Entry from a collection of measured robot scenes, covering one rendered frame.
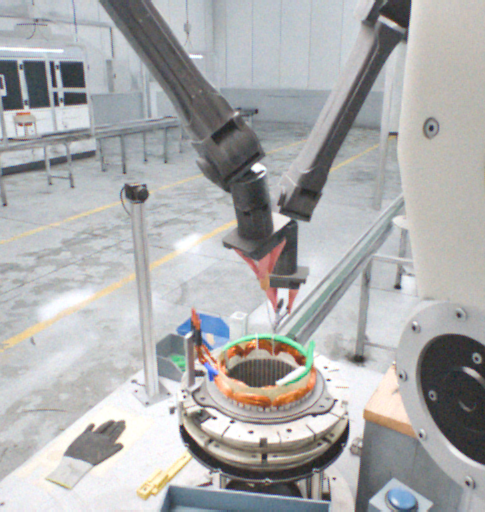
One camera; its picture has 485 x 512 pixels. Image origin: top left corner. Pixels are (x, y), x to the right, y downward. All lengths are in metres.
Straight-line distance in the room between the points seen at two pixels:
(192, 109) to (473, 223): 0.43
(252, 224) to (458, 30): 0.49
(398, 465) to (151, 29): 0.84
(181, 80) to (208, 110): 0.05
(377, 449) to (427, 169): 0.76
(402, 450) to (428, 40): 0.80
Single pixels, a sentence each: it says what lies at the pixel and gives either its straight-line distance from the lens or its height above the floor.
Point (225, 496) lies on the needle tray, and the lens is 0.82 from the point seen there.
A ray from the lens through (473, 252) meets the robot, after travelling 0.34.
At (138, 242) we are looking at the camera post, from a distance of 1.26.
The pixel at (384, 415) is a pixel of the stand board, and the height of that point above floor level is 1.06.
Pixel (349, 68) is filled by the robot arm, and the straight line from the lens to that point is 0.93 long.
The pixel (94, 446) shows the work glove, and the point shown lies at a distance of 1.33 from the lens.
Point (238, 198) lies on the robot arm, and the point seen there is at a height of 1.48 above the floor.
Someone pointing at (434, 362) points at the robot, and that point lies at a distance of 0.42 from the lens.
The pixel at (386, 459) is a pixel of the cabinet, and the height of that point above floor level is 0.97.
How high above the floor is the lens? 1.65
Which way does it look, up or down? 21 degrees down
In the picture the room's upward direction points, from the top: straight up
